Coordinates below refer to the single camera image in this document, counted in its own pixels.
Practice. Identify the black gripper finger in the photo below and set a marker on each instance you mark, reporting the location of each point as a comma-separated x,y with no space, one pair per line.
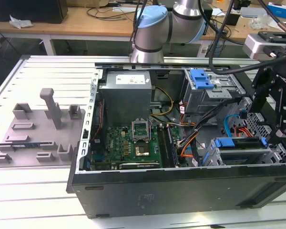
281,114
263,88

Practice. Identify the hard disk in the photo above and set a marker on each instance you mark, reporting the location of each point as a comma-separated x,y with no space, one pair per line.
225,142

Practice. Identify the silver disk bay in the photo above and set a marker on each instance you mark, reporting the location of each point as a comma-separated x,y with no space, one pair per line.
271,156

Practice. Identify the blue drive cage latch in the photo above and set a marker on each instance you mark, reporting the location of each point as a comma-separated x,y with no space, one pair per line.
201,80

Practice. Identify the silver optical drive cage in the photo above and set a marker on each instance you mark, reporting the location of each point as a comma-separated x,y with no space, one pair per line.
200,100

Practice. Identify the clear plastic bag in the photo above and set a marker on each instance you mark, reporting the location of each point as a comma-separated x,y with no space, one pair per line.
261,22

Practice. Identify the small black cube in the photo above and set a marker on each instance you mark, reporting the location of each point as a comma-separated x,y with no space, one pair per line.
233,19

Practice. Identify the flat grey box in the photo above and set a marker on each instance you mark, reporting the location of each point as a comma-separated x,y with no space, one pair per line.
252,12

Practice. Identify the blue cardboard box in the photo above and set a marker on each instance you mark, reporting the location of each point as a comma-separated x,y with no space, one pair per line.
282,10

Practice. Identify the black speaker box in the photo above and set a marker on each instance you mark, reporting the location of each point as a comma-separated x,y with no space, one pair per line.
208,12

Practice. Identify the RAM stick in motherboard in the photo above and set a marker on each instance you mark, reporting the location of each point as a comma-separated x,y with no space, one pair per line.
172,145

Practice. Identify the empty black RAM slot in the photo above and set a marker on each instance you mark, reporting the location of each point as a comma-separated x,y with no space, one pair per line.
162,145

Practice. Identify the CPU socket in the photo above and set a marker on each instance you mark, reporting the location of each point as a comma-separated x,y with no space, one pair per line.
141,150

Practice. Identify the grey power supply unit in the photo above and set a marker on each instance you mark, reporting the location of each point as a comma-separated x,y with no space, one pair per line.
126,100

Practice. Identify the black graphics card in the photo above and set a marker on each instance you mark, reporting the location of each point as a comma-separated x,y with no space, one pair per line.
138,165

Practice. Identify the black open PC case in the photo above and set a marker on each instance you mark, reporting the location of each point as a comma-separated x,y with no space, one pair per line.
157,198

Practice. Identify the green motherboard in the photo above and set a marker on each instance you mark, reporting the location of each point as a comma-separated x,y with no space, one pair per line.
116,143

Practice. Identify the wooden desk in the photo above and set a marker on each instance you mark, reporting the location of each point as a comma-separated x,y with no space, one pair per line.
62,26

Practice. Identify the grey parts rack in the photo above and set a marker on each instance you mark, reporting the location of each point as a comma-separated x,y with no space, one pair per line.
38,133

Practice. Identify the large black box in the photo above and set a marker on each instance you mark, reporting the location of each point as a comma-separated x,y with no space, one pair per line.
38,10

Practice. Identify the green RAM stick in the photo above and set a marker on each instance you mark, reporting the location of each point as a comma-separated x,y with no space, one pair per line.
26,145

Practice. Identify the crumpled white paper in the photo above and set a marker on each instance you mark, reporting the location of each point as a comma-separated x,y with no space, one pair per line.
20,22

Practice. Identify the pale grey wrist camera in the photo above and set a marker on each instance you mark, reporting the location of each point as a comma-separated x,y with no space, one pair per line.
252,45

